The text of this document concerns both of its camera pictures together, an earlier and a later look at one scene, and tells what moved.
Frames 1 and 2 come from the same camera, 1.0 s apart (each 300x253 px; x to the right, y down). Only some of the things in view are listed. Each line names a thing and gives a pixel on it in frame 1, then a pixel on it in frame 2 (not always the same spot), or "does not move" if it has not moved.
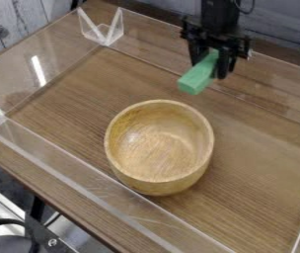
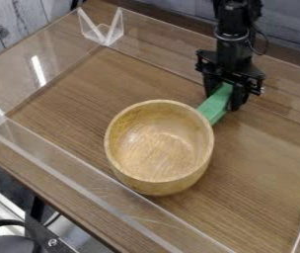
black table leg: [37, 209] does not move
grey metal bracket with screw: [46, 239] does not move
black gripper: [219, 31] to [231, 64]
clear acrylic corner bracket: [102, 34] does not move
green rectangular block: [199, 75] to [216, 104]
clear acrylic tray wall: [145, 168] does not move
